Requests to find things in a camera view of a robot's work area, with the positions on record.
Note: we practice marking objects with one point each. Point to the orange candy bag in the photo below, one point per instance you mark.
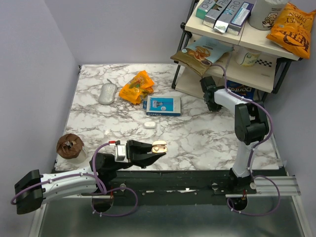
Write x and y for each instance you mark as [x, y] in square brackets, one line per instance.
[138, 88]

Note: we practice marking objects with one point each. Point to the blue Doritos bag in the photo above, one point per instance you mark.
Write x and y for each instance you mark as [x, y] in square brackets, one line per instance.
[241, 90]

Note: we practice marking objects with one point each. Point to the blue Harry's razor box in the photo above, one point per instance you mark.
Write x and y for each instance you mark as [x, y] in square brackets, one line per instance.
[162, 106]

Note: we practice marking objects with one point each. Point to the blue gold chips bag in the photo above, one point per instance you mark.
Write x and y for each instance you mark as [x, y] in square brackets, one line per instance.
[201, 54]

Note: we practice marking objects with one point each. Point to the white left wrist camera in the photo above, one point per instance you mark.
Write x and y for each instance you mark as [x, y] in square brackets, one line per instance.
[120, 152]

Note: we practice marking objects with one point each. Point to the black beige shelf rack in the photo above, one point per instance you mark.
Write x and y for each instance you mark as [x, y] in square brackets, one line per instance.
[268, 73]

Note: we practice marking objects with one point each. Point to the white popcorn tub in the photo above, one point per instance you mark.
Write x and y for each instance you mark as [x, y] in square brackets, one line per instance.
[265, 12]

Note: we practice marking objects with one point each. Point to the orange honey dijon chips bag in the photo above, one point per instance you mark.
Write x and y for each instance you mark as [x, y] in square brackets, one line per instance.
[292, 31]

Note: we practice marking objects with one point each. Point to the green RO box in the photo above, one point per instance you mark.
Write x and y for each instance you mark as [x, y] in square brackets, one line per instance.
[204, 8]

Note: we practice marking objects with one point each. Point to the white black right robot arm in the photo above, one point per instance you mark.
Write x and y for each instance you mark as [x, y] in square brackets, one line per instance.
[251, 126]

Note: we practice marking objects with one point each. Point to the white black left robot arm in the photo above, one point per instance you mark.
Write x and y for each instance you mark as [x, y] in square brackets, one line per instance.
[35, 189]

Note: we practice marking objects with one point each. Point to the silver RO box left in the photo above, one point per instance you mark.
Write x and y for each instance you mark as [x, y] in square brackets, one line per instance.
[215, 12]

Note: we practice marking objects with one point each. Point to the grey glitter pouch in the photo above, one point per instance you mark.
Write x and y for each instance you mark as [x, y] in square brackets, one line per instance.
[107, 94]

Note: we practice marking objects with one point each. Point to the white earbud charging case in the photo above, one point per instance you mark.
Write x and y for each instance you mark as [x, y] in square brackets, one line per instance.
[150, 125]

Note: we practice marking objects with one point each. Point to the white yellow cup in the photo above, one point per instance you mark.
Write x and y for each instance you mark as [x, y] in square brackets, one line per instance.
[247, 57]

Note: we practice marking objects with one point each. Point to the silver ro box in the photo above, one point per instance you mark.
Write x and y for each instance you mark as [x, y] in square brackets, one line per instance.
[215, 12]
[223, 21]

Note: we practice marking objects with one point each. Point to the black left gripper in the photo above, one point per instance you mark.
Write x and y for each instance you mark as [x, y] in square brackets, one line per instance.
[136, 153]

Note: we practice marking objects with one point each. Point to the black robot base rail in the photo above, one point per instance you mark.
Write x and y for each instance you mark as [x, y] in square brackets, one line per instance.
[176, 187]

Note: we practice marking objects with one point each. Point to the brown paper cupcake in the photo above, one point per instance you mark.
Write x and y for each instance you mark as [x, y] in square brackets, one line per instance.
[71, 148]

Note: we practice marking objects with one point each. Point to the silver RO box middle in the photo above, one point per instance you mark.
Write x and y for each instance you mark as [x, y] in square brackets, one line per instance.
[223, 21]

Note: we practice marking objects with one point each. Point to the purple blue box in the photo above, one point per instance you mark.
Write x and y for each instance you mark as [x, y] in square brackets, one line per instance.
[237, 22]

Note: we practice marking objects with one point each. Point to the beige small earbud case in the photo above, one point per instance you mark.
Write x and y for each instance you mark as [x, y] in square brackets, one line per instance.
[159, 147]

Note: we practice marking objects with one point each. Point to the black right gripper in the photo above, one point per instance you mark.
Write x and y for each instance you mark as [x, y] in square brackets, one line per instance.
[214, 108]

